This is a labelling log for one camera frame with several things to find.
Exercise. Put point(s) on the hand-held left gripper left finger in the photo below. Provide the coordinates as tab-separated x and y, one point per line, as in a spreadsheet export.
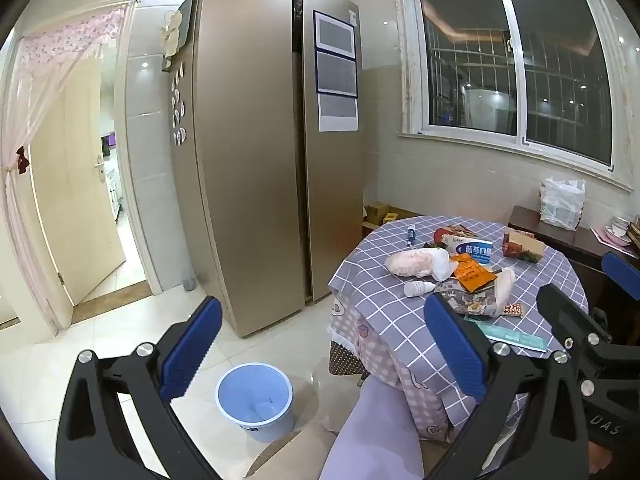
192	350

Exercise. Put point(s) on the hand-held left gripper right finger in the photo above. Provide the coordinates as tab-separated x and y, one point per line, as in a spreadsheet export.
456	350

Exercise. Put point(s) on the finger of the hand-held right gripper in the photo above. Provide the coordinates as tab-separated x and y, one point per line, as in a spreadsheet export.
565	312
622	272

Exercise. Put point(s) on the red and white snack wrapper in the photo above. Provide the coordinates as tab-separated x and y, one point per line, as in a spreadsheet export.
512	310

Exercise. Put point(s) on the light blue plastic bin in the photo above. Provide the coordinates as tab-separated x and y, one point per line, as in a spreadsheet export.
235	395

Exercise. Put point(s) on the person's right hand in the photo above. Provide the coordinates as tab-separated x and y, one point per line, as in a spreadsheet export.
602	462

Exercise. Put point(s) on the pink plate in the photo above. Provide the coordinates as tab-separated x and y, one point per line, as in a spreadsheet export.
607	237

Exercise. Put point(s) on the white teacup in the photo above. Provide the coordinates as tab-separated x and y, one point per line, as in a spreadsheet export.
619	225

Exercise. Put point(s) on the dark patterned snack bag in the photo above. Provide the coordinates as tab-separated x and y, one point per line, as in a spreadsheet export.
470	302

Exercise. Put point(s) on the teal flat packet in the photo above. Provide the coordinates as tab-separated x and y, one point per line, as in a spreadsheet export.
520	338

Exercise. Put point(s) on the dark wooden cabinet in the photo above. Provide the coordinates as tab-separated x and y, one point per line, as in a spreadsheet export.
565	240

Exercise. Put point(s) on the grey floor object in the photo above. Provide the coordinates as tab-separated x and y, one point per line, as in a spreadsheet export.
189	283

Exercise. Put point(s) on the clear plastic bag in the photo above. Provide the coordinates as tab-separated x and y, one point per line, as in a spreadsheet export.
502	287

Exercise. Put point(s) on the small white bottle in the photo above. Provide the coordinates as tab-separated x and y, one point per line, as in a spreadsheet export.
417	288

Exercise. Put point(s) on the pink checked undercloth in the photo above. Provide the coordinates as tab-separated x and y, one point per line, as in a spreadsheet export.
380	355

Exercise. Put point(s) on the orange packet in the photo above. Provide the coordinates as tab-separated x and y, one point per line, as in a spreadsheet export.
470	272

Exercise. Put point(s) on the brown and red carton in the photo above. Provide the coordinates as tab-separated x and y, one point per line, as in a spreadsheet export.
522	246

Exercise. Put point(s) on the white plastic bag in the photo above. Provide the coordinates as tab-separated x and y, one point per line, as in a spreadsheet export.
562	205

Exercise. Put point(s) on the round table, checked cloth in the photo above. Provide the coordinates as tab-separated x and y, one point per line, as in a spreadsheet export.
380	300

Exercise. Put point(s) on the clear bag with pink contents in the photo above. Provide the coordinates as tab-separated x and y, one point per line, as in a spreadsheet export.
412	262

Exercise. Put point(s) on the blue and white box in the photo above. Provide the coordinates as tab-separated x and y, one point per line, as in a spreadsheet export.
470	249

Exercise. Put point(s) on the small blue tube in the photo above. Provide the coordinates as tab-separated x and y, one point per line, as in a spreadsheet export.
410	235

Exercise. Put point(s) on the beige double-door refrigerator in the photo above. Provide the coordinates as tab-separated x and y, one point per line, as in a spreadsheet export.
250	160

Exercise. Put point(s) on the cream door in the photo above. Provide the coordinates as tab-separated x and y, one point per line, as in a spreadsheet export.
75	185

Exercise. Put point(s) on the group of white shell magnets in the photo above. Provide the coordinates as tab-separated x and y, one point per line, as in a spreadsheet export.
178	110

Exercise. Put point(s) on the red bow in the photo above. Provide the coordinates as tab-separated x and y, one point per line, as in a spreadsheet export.
22	160

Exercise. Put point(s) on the white framed window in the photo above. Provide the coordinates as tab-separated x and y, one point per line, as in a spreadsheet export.
465	60

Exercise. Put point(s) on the white paper sheet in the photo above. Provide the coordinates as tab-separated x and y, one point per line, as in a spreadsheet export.
339	112

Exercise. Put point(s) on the blue framed label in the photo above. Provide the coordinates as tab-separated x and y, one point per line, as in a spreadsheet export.
336	32
336	74

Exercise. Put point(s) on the cream hanging ornament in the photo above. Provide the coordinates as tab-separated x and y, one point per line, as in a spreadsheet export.
172	32

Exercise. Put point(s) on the pink sheer curtain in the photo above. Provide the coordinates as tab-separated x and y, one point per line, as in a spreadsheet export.
60	35

